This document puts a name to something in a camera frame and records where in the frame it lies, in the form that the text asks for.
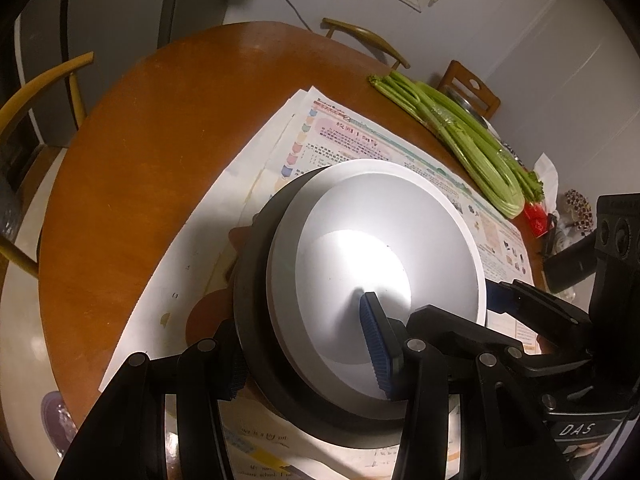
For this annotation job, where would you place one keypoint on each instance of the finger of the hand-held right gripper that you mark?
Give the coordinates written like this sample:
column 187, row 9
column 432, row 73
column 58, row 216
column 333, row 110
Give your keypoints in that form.
column 495, row 296
column 450, row 327

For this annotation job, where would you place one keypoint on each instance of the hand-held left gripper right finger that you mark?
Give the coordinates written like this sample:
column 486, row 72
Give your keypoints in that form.
column 375, row 340

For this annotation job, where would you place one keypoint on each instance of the red tissue pack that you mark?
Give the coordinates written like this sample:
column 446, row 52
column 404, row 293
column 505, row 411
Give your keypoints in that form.
column 537, row 220

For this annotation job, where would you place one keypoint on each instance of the square-back wooden chair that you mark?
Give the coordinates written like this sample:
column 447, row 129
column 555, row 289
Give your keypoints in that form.
column 460, row 77

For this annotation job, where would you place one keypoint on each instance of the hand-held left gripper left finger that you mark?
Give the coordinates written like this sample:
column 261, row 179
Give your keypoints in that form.
column 233, row 380

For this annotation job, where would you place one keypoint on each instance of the white printed noodle cup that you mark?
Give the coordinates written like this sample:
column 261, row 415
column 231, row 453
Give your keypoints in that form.
column 350, row 240

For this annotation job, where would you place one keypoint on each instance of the curved yellow wooden chair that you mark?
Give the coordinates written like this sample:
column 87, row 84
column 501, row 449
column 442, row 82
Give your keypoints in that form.
column 30, row 92

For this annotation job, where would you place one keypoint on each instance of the purple round object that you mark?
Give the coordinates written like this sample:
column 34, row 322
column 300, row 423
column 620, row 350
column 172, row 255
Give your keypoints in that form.
column 55, row 420

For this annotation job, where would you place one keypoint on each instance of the black thermos bottle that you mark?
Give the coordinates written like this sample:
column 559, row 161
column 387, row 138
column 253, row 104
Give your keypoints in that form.
column 565, row 267

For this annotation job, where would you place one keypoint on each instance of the small steel bowl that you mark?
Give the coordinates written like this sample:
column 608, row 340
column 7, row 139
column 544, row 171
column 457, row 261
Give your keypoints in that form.
column 470, row 107

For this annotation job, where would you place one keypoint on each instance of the celery bunch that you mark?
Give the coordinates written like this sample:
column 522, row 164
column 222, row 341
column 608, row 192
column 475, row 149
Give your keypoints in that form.
column 465, row 145

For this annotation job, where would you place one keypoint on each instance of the grey refrigerator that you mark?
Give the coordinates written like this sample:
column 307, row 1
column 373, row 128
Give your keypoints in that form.
column 125, row 0

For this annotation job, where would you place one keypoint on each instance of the orange crab-shaped plate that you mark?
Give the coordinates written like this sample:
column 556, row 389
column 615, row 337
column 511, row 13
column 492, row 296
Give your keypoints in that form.
column 207, row 317

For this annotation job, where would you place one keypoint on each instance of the printed newspaper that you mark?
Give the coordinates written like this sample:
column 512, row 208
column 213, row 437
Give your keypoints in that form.
column 350, row 140

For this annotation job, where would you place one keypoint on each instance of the brown spotted cloth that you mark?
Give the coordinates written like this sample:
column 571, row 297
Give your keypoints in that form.
column 577, row 205

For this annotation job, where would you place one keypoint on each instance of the curved brown wooden chair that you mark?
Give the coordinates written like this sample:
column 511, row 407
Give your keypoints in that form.
column 370, row 40

